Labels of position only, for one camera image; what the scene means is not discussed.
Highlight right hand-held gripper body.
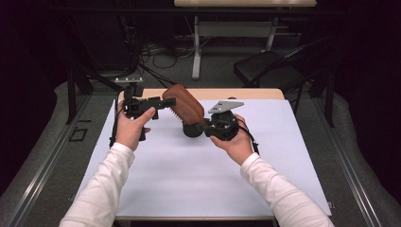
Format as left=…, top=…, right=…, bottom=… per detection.
left=203, top=99, right=246, bottom=142

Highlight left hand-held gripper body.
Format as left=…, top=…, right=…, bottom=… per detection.
left=114, top=76, right=163, bottom=142

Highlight black mesh cup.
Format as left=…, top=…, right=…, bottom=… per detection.
left=182, top=121, right=206, bottom=139

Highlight person's left hand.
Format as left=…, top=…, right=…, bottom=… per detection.
left=114, top=100, right=157, bottom=151

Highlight person's right hand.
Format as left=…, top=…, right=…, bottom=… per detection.
left=209, top=113, right=254, bottom=166

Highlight white table sheet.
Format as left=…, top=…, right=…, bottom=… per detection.
left=77, top=98, right=333, bottom=218

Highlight white-legged desk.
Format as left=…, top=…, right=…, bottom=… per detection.
left=173, top=0, right=318, bottom=80

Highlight black metal stand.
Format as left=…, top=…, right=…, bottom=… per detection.
left=310, top=71, right=337, bottom=129
left=64, top=66, right=125, bottom=126

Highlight black folding chair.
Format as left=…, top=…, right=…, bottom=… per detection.
left=233, top=35, right=335, bottom=116

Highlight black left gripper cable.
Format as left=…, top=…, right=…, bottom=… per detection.
left=108, top=98, right=123, bottom=149

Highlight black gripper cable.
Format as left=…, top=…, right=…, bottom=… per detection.
left=108, top=98, right=123, bottom=149
left=235, top=117, right=261, bottom=156

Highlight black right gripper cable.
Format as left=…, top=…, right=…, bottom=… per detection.
left=235, top=117, right=261, bottom=156

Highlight black floor cables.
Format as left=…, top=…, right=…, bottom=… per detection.
left=124, top=15, right=197, bottom=90

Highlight aluminium floor rail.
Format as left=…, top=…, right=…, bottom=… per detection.
left=5, top=94, right=93, bottom=227
left=311, top=96, right=383, bottom=227

